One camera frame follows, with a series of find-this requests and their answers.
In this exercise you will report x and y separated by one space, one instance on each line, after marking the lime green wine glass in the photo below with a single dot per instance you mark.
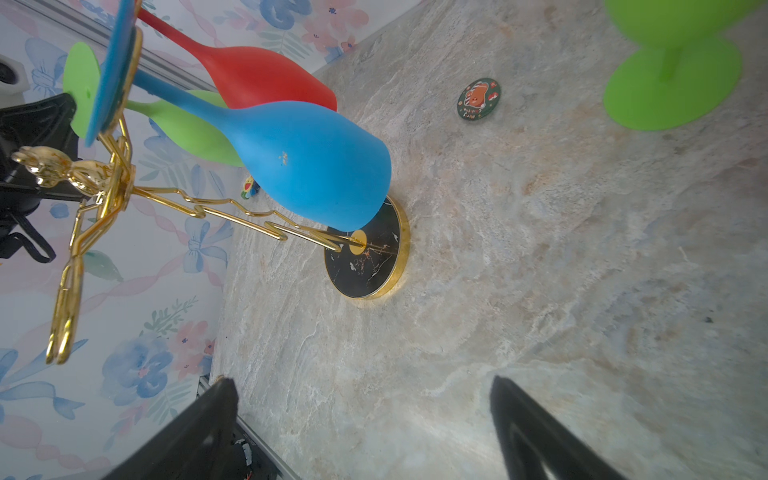
684 68
196 136

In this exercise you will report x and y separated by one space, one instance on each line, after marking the blue back wine glass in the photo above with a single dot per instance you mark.
310 159

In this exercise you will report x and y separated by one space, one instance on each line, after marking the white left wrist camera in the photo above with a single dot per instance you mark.
13 82

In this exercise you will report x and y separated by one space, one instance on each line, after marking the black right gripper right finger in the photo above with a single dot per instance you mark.
534 444

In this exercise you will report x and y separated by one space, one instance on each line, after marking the round green red badge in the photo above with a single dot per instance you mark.
479 99

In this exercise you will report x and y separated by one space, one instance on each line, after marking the lime green back wine glass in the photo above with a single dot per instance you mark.
196 136

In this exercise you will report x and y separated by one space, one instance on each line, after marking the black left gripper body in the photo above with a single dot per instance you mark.
36 138

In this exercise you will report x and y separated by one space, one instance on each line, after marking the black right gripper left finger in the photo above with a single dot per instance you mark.
193 445

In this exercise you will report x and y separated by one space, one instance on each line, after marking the colourful small toy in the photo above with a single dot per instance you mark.
250 188

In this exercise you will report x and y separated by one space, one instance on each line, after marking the gold wire glass rack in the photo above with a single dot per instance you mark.
364 264

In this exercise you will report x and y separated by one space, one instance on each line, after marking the red wine glass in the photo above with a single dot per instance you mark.
248 76

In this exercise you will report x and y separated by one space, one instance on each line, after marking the left corner aluminium post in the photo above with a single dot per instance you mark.
115 44

